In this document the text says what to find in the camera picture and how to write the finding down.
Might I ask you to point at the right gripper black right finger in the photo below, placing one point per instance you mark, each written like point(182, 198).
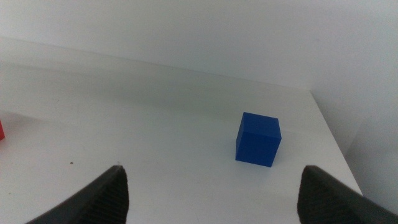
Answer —
point(329, 202)

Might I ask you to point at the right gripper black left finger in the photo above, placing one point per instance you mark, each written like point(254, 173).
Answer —
point(99, 199)

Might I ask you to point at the blue cube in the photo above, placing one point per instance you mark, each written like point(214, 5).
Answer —
point(257, 141)

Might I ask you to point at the red cube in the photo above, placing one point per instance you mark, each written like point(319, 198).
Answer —
point(1, 131)

